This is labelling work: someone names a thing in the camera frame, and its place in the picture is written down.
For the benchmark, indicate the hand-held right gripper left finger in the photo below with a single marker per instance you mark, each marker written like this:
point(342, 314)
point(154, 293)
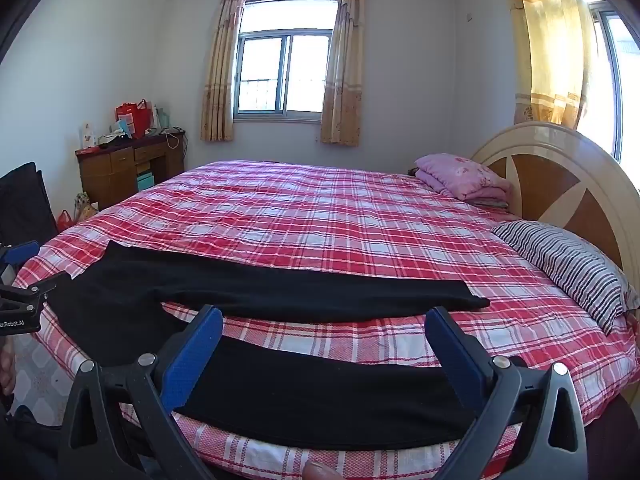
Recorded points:
point(195, 355)

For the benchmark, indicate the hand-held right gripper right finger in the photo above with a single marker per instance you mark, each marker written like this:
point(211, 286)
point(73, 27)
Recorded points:
point(460, 355)

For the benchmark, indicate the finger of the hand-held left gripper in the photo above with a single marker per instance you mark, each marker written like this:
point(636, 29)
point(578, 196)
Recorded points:
point(22, 252)
point(37, 290)

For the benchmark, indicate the black pants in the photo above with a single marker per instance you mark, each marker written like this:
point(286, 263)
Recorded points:
point(300, 290)

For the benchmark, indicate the person's left hand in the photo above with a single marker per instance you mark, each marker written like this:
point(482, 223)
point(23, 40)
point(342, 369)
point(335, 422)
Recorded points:
point(6, 370)

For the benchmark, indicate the person's right hand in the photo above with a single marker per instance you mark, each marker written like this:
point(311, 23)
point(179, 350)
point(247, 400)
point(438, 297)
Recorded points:
point(322, 472)

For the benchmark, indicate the black suitcase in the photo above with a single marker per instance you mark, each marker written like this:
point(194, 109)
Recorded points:
point(25, 205)

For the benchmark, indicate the red plastic bag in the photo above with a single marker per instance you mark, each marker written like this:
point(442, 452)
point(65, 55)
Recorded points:
point(65, 221)

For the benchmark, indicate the patterned floor bag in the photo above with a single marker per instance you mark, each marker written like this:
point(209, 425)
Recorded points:
point(86, 207)

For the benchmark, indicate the brown wooden desk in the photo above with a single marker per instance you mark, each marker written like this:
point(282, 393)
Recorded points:
point(115, 175)

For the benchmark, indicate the white upright card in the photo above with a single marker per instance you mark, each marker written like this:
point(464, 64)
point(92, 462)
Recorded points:
point(87, 135)

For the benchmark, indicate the teal stacked boxes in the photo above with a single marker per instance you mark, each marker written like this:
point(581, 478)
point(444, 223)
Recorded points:
point(145, 181)

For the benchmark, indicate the striped pillow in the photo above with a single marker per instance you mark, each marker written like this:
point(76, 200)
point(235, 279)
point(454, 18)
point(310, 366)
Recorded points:
point(570, 265)

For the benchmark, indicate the folded grey blanket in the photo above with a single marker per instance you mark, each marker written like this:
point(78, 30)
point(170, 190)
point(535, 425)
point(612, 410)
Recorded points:
point(492, 203)

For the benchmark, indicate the blue box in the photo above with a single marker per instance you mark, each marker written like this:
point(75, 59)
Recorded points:
point(124, 129)

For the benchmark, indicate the red gift bag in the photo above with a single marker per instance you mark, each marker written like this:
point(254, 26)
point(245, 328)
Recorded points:
point(134, 116)

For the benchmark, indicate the pink folded quilt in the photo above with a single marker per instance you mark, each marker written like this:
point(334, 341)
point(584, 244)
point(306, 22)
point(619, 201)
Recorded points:
point(460, 172)

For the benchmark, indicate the wooden bed headboard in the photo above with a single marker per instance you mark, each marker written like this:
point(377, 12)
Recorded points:
point(540, 180)

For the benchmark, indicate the bed with red plaid sheet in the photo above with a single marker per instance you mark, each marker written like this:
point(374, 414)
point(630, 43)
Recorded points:
point(325, 210)

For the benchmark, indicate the beige patterned curtain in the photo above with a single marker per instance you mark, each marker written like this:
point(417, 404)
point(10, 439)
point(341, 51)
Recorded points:
point(220, 70)
point(344, 70)

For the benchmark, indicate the sliding window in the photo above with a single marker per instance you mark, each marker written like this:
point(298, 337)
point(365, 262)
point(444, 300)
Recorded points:
point(285, 60)

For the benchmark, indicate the glass balcony door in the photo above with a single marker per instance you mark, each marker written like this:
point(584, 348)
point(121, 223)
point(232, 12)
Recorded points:
point(612, 70)

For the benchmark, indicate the yellow curtain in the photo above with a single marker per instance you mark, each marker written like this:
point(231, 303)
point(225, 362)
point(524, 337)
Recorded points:
point(550, 40)

